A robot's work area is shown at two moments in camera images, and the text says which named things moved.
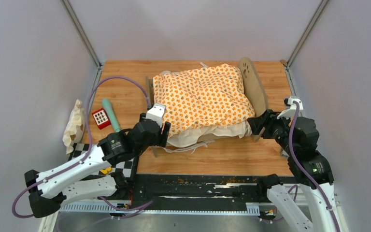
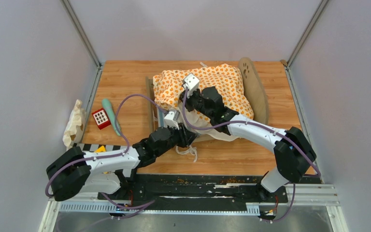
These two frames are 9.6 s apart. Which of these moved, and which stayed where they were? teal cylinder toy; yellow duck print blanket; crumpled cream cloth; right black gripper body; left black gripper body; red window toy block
Moved: right black gripper body; yellow duck print blanket; left black gripper body
Stayed: teal cylinder toy; red window toy block; crumpled cream cloth
